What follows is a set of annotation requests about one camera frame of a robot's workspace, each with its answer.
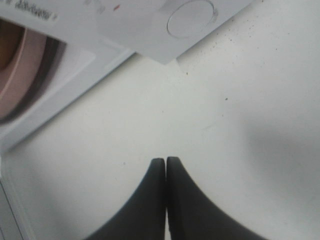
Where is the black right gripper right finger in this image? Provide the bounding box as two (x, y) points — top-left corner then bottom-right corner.
(166, 156), (264, 240)

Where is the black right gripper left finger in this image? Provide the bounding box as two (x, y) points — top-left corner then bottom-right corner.
(87, 158), (166, 240)

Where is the pink round plate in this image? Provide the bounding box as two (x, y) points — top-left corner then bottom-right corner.
(0, 28), (47, 121)

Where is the round door release button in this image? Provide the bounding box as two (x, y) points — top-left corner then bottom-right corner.
(166, 0), (216, 39)

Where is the white microwave door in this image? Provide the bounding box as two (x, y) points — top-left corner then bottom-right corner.
(0, 159), (30, 240)

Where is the burger with lettuce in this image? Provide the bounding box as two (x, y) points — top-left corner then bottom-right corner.
(0, 19), (25, 72)

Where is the white microwave oven body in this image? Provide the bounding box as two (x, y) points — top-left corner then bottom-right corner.
(0, 0), (250, 153)

